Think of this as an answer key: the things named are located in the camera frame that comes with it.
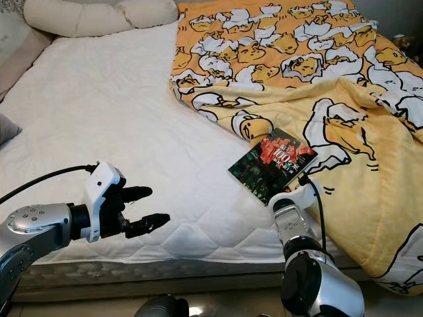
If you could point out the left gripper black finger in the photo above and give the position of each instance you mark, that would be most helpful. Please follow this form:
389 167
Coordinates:
137 193
149 224

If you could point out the dark red cover book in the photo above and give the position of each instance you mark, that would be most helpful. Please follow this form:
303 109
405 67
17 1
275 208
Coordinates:
271 165

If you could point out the yellow cartoon print blanket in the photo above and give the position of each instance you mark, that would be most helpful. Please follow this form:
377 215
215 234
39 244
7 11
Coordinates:
370 198

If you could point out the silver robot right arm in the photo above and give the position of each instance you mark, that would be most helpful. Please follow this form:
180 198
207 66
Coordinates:
324 284

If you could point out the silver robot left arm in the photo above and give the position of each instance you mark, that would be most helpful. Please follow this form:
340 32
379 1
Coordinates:
33 244

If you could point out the black robot left foot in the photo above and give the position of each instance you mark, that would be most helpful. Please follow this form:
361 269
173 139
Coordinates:
162 309

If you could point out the white quilted mattress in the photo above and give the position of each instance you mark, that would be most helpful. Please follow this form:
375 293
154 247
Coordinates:
106 105

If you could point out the plain grey cushion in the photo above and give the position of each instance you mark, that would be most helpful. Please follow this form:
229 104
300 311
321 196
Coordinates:
8 130

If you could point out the short cream bolster pillow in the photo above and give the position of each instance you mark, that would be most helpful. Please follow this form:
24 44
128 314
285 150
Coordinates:
149 12

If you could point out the long cream bolster pillow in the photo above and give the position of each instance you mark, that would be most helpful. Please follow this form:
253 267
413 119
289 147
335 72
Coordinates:
73 18

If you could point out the beige cushion with lettering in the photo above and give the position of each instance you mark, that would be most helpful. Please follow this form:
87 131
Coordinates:
20 46

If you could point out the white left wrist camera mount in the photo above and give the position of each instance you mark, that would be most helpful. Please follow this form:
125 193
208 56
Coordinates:
102 188

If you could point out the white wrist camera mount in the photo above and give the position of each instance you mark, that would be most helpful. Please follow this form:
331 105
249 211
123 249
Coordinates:
297 195
102 188

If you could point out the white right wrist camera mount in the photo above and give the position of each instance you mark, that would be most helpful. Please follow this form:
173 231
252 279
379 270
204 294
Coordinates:
297 195

